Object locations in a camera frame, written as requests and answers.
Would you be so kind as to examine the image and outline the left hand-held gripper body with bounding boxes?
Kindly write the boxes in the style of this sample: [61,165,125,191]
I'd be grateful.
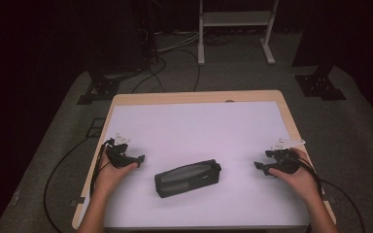
[105,133,139,169]

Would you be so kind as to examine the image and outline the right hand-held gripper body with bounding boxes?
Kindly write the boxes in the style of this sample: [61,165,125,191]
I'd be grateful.
[264,138,307,175]

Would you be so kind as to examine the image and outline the black mesh pencil case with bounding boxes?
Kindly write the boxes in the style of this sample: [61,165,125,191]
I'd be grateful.
[153,158,222,199]

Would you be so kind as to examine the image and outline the person's left hand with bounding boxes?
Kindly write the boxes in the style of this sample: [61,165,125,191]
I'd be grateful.
[94,161,141,198]

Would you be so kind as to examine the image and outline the person's right hand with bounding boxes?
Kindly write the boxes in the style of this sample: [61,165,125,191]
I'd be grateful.
[268,148,322,204]

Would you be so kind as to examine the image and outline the white table mat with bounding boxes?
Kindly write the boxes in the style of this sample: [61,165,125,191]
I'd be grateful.
[79,101,312,230]

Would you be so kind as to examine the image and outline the black stand base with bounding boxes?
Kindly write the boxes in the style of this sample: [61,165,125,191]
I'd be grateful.
[76,69,121,106]
[293,63,348,102]

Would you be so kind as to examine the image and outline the wooden table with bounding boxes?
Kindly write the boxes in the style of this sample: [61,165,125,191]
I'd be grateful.
[71,89,337,231]

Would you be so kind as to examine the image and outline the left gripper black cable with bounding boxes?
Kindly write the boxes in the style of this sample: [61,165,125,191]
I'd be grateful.
[43,138,115,233]

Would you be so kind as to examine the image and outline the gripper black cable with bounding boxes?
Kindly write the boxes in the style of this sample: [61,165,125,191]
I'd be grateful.
[43,138,115,233]
[295,155,367,233]

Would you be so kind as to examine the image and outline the black square floor frame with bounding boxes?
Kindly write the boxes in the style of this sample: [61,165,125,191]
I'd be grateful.
[85,116,107,139]

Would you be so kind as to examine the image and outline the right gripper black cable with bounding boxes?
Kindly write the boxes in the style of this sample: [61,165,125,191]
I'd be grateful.
[295,155,367,233]

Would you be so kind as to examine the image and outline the black floor cable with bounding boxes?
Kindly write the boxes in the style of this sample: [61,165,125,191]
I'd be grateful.
[130,48,202,95]

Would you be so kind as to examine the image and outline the white floor cables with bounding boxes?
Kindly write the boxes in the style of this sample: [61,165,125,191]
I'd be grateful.
[154,29,202,53]

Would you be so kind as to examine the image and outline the white metal stand frame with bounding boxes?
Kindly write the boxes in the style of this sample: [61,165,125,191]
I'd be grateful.
[197,0,280,67]

